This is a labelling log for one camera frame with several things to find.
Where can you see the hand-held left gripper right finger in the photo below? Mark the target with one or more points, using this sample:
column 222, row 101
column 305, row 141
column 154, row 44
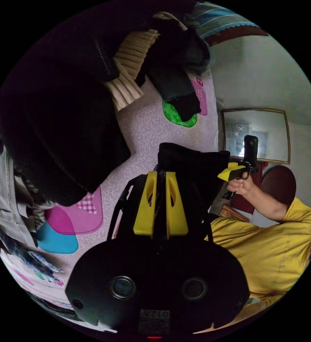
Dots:
column 177, row 216

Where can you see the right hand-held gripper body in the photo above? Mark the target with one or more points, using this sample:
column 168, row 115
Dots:
column 241, row 173

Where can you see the dark red chair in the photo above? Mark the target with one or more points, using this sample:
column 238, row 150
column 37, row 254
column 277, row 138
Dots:
column 279, row 184

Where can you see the person's right hand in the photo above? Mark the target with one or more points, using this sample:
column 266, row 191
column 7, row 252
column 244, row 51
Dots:
column 241, row 187

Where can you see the person's right forearm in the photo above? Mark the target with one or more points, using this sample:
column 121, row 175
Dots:
column 270, row 204

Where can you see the striped curtain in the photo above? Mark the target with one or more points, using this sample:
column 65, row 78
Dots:
column 219, row 21

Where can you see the person's body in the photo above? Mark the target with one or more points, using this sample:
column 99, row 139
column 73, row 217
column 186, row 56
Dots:
column 265, row 248

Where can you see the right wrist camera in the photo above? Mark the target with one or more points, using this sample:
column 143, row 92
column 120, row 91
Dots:
column 251, row 149

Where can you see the wood-framed mirror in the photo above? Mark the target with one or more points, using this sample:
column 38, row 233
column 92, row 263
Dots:
column 267, row 125

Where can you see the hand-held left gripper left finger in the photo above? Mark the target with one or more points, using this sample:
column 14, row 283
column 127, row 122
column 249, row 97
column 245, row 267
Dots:
column 144, row 213

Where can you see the black pants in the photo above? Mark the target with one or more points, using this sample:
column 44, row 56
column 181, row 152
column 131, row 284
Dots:
column 195, row 163

